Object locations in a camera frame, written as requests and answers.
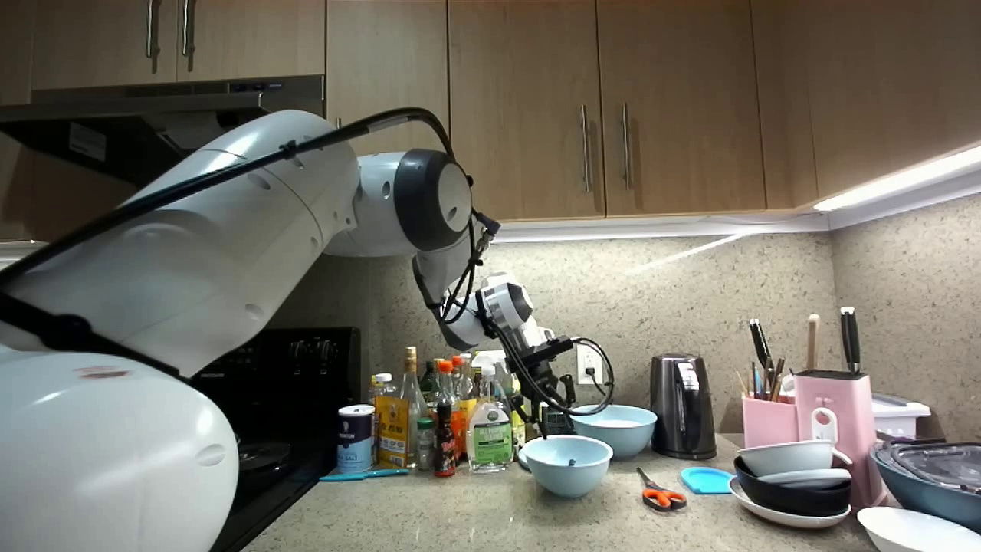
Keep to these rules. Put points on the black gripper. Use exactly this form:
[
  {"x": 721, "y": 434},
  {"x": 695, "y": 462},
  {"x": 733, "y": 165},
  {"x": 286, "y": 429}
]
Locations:
[{"x": 537, "y": 371}]

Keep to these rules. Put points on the small light blue bowl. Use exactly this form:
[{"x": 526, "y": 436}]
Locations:
[{"x": 577, "y": 480}]

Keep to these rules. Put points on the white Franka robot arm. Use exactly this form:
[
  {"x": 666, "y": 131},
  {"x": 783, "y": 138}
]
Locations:
[{"x": 123, "y": 309}]

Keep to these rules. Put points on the large light blue bowl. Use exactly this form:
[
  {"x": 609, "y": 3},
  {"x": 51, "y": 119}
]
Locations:
[{"x": 623, "y": 434}]

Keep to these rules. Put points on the grey bowl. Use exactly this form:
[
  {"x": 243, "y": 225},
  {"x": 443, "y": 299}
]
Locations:
[{"x": 786, "y": 457}]

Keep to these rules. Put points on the black bowl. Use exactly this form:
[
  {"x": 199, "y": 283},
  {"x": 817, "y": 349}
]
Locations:
[{"x": 786, "y": 499}]

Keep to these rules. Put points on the white bowl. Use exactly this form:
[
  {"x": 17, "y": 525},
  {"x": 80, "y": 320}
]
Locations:
[{"x": 908, "y": 532}]

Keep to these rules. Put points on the dark bowl with utensil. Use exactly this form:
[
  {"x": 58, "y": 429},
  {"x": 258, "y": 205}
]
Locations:
[{"x": 930, "y": 480}]

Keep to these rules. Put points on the dark green tin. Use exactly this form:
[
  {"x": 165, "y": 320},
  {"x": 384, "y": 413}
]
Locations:
[{"x": 555, "y": 429}]

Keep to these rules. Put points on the clear spray bottle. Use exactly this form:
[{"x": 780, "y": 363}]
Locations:
[{"x": 491, "y": 434}]

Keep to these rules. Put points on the orange cap bottle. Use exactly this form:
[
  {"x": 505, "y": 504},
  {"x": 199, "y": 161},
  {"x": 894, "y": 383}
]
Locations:
[{"x": 445, "y": 371}]

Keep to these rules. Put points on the small dark sauce bottle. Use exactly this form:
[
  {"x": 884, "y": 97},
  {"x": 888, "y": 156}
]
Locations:
[{"x": 445, "y": 445}]

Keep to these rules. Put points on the black electric kettle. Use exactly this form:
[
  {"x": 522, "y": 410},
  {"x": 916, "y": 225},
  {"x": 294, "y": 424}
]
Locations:
[{"x": 681, "y": 410}]

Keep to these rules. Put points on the small clear jar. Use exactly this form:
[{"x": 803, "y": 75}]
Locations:
[{"x": 424, "y": 440}]

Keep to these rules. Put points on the yellow label bottle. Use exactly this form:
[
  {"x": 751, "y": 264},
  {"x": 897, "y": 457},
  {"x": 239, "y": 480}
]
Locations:
[{"x": 394, "y": 430}]

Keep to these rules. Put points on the white cap clear bottle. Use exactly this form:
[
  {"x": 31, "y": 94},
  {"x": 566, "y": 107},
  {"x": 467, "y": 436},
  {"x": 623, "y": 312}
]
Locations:
[{"x": 380, "y": 385}]

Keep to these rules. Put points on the round salt canister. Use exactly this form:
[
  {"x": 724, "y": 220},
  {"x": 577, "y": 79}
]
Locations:
[{"x": 355, "y": 440}]

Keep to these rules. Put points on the teal flat mat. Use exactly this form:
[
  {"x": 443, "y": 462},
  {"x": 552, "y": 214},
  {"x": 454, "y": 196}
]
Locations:
[{"x": 355, "y": 475}]

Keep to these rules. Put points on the pink utensil holder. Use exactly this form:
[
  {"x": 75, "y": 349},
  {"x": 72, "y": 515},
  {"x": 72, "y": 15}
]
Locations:
[{"x": 767, "y": 422}]

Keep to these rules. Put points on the black stove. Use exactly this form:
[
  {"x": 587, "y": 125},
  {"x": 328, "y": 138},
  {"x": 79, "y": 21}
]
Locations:
[{"x": 294, "y": 389}]

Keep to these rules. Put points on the white plate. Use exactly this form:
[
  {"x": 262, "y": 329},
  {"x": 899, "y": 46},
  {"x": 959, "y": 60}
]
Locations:
[{"x": 786, "y": 524}]

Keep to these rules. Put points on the pink knife block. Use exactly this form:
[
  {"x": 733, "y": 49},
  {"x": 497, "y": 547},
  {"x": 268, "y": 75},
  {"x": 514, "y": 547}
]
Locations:
[{"x": 836, "y": 430}]

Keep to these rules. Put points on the white storage container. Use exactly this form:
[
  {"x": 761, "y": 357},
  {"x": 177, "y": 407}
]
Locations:
[{"x": 902, "y": 418}]

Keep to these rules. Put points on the under-cabinet LED light bar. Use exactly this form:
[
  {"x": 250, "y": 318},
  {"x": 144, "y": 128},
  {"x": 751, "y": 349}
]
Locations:
[{"x": 899, "y": 182}]

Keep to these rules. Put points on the grey range hood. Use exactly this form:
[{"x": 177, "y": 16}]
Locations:
[{"x": 102, "y": 141}]

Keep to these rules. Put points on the white wall outlet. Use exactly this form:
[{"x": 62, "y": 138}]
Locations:
[{"x": 587, "y": 363}]

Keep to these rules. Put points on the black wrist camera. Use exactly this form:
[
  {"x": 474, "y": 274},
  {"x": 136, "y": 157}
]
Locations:
[{"x": 552, "y": 345}]

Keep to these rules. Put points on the wooden wall cabinets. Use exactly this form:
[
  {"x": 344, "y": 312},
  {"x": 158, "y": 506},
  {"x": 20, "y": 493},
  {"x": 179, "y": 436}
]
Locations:
[{"x": 522, "y": 104}]

